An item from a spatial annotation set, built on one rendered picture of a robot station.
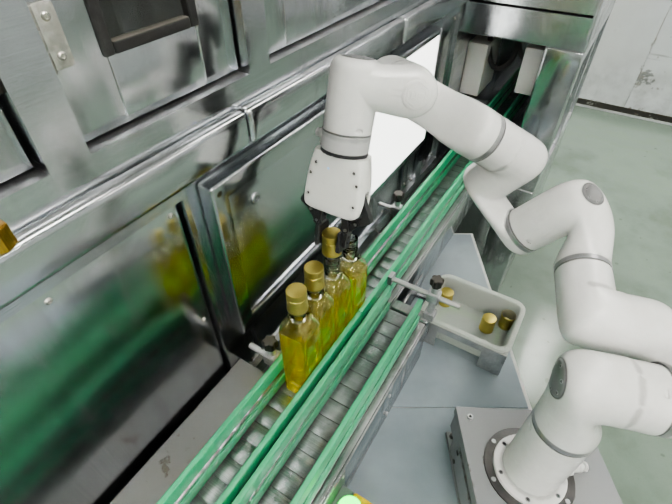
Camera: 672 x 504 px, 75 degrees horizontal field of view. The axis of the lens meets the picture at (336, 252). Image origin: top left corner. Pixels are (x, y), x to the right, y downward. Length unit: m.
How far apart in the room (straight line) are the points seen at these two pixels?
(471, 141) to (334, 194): 0.23
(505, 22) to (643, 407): 1.18
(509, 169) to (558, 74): 0.83
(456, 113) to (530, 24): 0.83
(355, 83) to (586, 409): 0.53
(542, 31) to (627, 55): 2.88
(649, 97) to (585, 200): 3.73
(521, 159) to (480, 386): 0.56
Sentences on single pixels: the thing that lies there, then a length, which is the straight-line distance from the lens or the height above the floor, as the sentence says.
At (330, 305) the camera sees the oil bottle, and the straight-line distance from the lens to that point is 0.80.
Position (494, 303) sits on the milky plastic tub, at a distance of 1.21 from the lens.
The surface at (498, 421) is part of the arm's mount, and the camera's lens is 0.96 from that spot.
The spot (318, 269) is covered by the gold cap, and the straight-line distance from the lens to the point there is 0.73.
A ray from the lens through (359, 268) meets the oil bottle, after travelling 0.85.
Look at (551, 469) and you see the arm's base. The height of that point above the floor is 0.97.
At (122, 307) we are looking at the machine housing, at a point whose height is 1.20.
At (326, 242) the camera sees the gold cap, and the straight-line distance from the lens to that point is 0.75.
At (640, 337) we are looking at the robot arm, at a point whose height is 1.17.
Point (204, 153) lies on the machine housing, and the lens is 0.64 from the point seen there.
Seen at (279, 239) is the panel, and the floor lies 1.12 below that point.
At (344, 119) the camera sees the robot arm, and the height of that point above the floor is 1.40.
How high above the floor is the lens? 1.68
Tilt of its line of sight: 43 degrees down
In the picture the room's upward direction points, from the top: straight up
